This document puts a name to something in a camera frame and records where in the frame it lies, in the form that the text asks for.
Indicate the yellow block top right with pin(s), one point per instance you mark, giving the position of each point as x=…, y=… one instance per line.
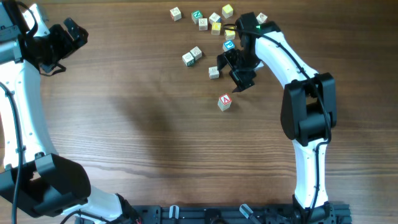
x=227, y=11

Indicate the yellow block lower right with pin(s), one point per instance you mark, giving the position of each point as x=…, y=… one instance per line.
x=229, y=34

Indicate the red letter A block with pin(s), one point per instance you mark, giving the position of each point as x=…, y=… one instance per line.
x=224, y=102

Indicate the white block brown drawing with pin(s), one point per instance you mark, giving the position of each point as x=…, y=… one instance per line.
x=203, y=24

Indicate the blue letter P block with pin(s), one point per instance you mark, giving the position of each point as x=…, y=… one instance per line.
x=228, y=45

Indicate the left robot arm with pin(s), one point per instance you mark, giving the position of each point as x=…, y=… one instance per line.
x=36, y=179

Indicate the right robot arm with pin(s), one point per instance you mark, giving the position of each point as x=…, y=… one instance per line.
x=308, y=111

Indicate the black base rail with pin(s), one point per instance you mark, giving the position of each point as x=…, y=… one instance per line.
x=276, y=213

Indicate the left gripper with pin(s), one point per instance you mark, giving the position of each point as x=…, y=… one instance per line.
x=69, y=44

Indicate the green n block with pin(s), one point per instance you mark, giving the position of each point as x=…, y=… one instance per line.
x=213, y=72
x=196, y=15

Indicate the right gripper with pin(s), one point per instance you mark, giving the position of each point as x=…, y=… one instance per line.
x=243, y=81

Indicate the white block green side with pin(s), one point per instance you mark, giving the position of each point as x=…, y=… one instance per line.
x=188, y=59

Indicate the green N block top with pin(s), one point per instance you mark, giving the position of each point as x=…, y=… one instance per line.
x=196, y=15

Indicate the yellow block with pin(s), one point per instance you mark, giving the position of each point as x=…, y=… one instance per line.
x=227, y=11
x=229, y=34
x=216, y=28

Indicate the white block red side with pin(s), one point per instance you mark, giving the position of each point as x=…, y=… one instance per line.
x=175, y=14

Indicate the white block far right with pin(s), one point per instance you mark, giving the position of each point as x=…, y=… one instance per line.
x=261, y=18

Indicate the white block blue side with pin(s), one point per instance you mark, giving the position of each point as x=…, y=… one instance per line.
x=214, y=18

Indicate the yellow block middle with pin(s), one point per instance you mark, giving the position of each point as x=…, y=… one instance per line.
x=216, y=28

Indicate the white plain wooden block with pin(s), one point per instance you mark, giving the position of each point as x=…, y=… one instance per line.
x=196, y=52

